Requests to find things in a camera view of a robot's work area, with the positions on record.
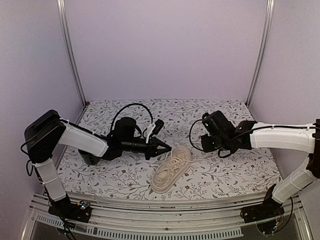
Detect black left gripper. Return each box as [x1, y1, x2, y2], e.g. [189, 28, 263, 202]
[121, 137, 172, 160]

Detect white shoelace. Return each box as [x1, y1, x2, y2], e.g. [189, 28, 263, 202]
[158, 147, 193, 176]

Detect white lace sneaker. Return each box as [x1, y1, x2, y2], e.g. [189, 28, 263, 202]
[150, 146, 193, 194]

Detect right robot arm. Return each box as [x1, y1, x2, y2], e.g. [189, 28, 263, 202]
[201, 110, 320, 218]

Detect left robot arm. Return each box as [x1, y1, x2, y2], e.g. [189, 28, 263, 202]
[20, 109, 172, 217]

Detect floral patterned table mat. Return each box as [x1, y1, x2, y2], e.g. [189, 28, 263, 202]
[55, 98, 282, 202]

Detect dark green cup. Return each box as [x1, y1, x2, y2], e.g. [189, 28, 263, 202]
[78, 149, 100, 166]

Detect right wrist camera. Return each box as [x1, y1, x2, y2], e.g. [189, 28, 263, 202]
[202, 112, 213, 126]

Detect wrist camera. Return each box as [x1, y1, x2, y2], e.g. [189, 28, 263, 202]
[202, 112, 213, 126]
[145, 119, 164, 144]

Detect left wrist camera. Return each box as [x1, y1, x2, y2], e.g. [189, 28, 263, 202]
[145, 119, 164, 144]

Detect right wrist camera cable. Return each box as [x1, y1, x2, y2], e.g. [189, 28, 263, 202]
[188, 113, 233, 158]

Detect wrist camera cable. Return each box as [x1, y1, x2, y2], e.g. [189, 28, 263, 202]
[188, 113, 233, 158]
[110, 102, 154, 138]

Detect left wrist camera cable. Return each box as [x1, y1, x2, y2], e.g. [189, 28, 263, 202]
[110, 102, 154, 138]

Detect front aluminium rail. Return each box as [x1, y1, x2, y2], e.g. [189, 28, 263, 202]
[20, 192, 315, 240]

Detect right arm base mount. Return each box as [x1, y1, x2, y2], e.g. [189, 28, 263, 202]
[240, 203, 285, 235]

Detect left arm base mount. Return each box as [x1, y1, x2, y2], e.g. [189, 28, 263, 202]
[48, 198, 92, 223]

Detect right aluminium frame post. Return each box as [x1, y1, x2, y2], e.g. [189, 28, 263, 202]
[245, 0, 275, 108]

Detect aluminium frame post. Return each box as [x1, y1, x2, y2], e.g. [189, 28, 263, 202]
[56, 0, 87, 108]
[245, 0, 275, 108]

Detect left aluminium frame post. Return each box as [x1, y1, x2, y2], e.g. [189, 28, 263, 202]
[56, 0, 87, 108]

